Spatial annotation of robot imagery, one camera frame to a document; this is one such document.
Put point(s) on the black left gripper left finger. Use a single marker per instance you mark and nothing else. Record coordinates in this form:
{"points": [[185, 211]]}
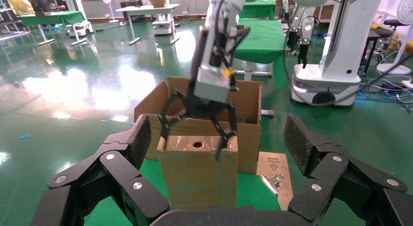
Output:
{"points": [[122, 166]]}

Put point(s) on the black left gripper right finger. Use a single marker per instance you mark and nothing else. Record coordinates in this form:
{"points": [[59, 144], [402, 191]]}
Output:
{"points": [[326, 169]]}

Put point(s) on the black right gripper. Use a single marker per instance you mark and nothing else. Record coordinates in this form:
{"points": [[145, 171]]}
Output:
{"points": [[206, 109]]}

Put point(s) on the small brown cardboard box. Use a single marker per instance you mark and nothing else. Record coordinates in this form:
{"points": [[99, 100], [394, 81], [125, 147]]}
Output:
{"points": [[193, 176]]}

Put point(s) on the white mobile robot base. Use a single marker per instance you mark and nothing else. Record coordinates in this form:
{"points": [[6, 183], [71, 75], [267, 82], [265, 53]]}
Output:
{"points": [[79, 28], [162, 26]]}

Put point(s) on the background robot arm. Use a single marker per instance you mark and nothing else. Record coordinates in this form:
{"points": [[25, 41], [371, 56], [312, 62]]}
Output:
{"points": [[300, 27]]}

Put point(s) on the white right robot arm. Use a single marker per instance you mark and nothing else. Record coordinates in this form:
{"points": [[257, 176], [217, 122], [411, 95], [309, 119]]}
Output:
{"points": [[226, 5]]}

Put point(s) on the flat cardboard board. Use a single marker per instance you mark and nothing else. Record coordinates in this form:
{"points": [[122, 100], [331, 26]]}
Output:
{"points": [[274, 163]]}

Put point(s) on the large open cardboard carton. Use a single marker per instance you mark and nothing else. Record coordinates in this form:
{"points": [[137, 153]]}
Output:
{"points": [[248, 144]]}

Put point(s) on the brown box on desk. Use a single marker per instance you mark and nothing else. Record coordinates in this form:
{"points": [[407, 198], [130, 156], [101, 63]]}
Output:
{"points": [[158, 1]]}

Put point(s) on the silver binder clip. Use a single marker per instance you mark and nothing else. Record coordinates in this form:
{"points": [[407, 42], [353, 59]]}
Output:
{"points": [[269, 183]]}

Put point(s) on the small blue floor scrap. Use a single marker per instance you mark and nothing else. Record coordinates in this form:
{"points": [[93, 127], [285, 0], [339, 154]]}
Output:
{"points": [[25, 136]]}

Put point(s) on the green cloth covered table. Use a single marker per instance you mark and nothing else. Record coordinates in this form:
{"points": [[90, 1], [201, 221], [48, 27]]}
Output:
{"points": [[51, 18], [261, 40], [259, 6]]}

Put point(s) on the white desk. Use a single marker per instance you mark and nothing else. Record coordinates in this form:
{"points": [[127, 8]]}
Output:
{"points": [[145, 9]]}

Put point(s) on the white wheeled background robot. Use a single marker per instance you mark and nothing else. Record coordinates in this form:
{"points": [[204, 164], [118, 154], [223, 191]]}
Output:
{"points": [[342, 40]]}

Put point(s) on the dark small table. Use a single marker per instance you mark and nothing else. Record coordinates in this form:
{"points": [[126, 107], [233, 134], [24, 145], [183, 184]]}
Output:
{"points": [[377, 32]]}

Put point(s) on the black round stool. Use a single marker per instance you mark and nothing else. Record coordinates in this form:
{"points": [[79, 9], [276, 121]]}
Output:
{"points": [[394, 23]]}

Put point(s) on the person in dark clothes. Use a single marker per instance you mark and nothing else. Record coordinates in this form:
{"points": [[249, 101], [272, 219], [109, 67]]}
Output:
{"points": [[42, 3]]}

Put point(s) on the person in yellow shirt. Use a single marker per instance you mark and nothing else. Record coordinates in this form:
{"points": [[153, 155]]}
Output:
{"points": [[17, 3]]}

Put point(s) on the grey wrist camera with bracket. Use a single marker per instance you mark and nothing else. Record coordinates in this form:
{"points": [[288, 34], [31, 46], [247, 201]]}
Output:
{"points": [[211, 82]]}

